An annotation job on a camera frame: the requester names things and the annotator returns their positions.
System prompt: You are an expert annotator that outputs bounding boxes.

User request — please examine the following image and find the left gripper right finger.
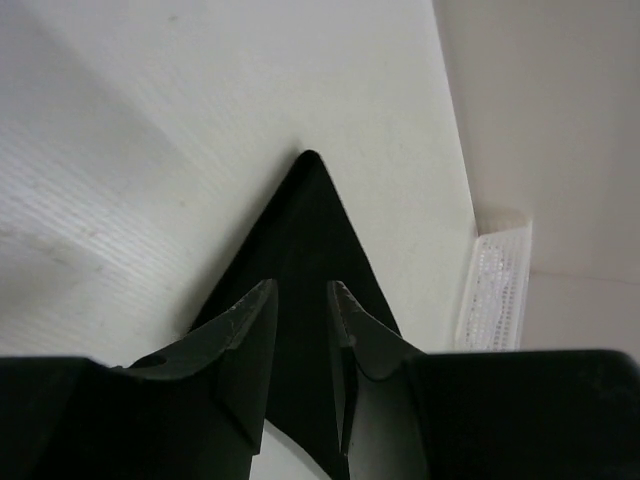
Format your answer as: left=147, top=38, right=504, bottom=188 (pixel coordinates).
left=327, top=281, right=424, bottom=455

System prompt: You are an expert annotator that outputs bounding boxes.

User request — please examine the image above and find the black tank top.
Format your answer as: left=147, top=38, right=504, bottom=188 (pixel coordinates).
left=192, top=150, right=399, bottom=479

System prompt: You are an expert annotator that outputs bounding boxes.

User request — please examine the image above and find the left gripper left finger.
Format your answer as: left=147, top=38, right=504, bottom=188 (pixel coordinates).
left=119, top=279, right=278, bottom=455

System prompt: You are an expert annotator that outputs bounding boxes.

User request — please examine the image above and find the white plastic basket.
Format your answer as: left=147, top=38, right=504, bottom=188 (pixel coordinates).
left=454, top=206, right=533, bottom=352

